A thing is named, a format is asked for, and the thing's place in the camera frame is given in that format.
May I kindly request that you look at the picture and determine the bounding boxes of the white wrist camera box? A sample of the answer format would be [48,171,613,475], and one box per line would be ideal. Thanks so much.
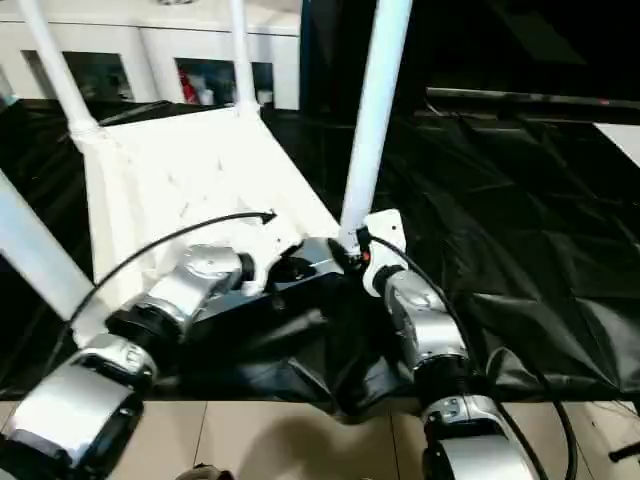
[362,209,409,299]
[243,219,305,297]

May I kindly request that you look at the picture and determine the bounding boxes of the white plastic table leg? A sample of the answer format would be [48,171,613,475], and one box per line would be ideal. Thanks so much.
[227,0,262,117]
[338,0,414,252]
[0,168,109,347]
[17,0,107,147]

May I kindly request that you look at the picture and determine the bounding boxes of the metal rod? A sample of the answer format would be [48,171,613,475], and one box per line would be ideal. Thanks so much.
[427,87,640,109]

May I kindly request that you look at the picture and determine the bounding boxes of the black backdrop cloth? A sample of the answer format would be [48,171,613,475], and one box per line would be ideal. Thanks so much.
[298,0,640,117]

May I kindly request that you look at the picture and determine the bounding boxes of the thin black floor cables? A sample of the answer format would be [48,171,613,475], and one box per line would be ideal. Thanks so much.
[582,392,640,444]

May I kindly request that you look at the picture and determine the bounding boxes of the white plastic table top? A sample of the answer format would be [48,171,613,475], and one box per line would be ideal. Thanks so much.
[69,102,351,351]

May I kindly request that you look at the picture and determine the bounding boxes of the black plastic sheet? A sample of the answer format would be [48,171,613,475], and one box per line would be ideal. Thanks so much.
[0,97,640,416]

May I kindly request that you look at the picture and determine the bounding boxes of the white glass-door cabinet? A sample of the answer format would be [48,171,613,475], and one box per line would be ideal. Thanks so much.
[0,0,302,109]

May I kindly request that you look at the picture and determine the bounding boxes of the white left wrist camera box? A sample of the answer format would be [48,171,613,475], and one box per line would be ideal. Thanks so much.
[243,219,305,297]

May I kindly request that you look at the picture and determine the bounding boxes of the white flat board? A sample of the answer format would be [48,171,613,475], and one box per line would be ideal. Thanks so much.
[593,122,640,167]

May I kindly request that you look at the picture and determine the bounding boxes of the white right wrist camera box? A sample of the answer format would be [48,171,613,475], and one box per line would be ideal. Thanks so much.
[362,209,409,299]

